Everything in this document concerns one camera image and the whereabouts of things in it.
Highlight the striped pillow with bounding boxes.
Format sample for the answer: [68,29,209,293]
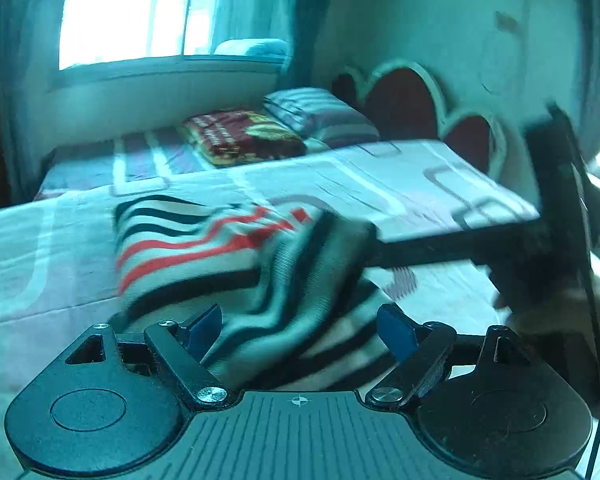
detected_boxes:
[263,87,382,149]

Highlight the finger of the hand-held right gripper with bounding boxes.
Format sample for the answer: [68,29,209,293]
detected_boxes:
[370,229,552,269]

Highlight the person's right hand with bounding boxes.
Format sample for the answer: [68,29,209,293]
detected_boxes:
[494,269,600,342]

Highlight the bed with striped purple sheet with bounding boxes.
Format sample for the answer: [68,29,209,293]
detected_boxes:
[32,125,381,202]

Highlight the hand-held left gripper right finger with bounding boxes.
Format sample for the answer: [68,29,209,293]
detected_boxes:
[365,304,537,409]

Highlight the red heart-shaped headboard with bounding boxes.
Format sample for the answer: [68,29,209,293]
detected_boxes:
[330,60,509,182]

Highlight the striped cream sweater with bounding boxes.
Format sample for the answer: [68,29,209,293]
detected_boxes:
[111,194,431,394]

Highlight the window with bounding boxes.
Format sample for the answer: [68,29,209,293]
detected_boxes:
[57,0,292,75]

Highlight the bed with patterned sheet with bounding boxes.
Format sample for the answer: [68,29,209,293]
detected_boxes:
[0,139,600,480]

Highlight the red printed blanket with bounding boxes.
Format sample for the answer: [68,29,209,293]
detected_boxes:
[182,109,309,169]

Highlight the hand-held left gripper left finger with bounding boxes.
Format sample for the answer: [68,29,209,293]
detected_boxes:
[64,304,229,407]

